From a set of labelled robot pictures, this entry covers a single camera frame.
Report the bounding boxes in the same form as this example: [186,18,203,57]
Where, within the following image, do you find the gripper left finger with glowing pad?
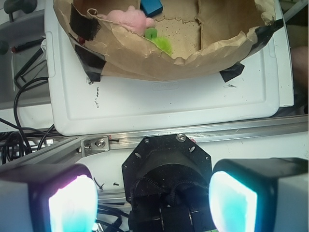
[0,163,98,232]

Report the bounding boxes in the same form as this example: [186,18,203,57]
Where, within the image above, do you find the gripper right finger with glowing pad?
[209,158,309,232]

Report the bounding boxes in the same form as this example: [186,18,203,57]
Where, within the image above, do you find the pink plush bunny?
[97,5,155,36]

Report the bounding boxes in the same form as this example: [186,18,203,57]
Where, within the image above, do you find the white plastic bin lid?
[45,0,294,135]

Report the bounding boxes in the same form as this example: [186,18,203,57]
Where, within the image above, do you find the grey equipment box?
[0,0,48,110]

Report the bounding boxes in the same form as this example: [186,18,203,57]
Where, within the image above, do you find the brown paper bag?
[53,0,277,81]

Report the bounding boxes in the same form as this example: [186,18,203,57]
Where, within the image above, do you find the green plush toy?
[144,28,172,56]

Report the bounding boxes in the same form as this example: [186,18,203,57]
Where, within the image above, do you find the blue block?
[140,0,163,17]

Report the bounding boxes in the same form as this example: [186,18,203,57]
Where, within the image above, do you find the aluminium extrusion rail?
[1,115,309,170]

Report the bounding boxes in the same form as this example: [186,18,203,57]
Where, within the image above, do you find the metal corner bracket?
[81,136,110,157]

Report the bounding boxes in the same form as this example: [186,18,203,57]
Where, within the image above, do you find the black cables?
[0,58,58,166]

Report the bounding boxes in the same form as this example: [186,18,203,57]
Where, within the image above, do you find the black octagonal mount plate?
[122,134,212,203]

